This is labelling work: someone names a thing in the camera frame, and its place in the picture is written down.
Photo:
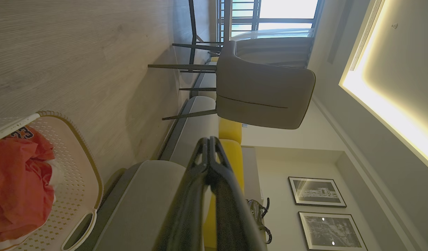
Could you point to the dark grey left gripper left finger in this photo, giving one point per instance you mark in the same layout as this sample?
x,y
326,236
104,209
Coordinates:
x,y
186,205

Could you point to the orange jersey shirt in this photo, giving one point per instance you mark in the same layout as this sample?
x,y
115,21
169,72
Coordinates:
x,y
18,184

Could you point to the grey sofa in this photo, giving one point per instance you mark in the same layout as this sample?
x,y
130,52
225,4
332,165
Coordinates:
x,y
154,181

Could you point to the black framed picture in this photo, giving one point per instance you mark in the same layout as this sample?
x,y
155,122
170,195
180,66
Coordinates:
x,y
316,192
330,231

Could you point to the black metal table leg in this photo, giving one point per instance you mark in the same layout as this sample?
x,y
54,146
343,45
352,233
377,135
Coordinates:
x,y
192,31

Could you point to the window with dark frame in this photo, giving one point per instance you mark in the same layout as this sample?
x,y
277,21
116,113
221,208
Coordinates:
x,y
269,15

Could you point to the grey upholstered dining chair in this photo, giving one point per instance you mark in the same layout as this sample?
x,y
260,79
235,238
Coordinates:
x,y
255,87

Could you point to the yellow sofa cushion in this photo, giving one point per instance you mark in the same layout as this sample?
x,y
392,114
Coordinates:
x,y
231,195
230,129

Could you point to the white perforated laundry basket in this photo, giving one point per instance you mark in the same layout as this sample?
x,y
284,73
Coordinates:
x,y
70,181

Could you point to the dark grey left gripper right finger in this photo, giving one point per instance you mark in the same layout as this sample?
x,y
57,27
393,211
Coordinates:
x,y
231,209

